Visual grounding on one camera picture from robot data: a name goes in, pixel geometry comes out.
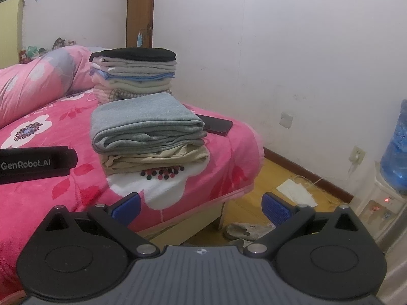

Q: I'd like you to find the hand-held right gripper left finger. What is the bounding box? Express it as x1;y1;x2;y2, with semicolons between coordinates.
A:
45;192;161;256

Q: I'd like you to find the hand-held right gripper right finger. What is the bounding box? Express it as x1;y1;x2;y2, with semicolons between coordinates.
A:
244;192;368;257

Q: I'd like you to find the grey sweatshirt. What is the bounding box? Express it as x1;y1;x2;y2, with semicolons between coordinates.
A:
91;92;207;153

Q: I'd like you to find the stack of folded clothes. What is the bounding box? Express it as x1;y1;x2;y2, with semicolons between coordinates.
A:
88;48;178;104

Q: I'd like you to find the white paper sheet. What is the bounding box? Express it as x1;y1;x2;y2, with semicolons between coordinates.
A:
277;179;318;207

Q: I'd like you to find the worn grey shoe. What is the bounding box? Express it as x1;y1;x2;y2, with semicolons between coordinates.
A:
224;222;275;241

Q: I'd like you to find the pink floral bed blanket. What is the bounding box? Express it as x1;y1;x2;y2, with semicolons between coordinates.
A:
0;89;265;296

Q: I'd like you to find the beige folded garment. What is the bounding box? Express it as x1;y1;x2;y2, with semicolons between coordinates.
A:
100;144;210;176

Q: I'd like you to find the pink floral quilt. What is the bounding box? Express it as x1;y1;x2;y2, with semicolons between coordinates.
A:
0;45;105;129

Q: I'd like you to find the black smartphone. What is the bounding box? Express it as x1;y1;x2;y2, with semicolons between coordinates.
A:
194;114;234;135

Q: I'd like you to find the white water dispenser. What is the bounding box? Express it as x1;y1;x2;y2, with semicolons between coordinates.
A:
355;161;407;255

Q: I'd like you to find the colourful clutter pile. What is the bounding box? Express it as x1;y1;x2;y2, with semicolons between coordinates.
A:
18;37;78;64

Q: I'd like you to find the blue water bottle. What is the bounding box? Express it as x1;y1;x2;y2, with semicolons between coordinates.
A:
380;99;407;194

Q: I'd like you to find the pale yellow wardrobe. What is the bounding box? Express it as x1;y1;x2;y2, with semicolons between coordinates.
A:
0;0;25;69

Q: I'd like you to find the brown wooden door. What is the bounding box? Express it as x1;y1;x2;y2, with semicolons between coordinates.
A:
126;0;156;50

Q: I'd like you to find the white wall charger cable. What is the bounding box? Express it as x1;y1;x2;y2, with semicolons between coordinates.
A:
294;162;353;204

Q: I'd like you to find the beige bed frame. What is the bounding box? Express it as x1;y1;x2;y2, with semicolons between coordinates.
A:
140;194;226;239

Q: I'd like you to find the white wall socket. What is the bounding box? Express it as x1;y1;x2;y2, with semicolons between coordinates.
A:
279;112;294;129

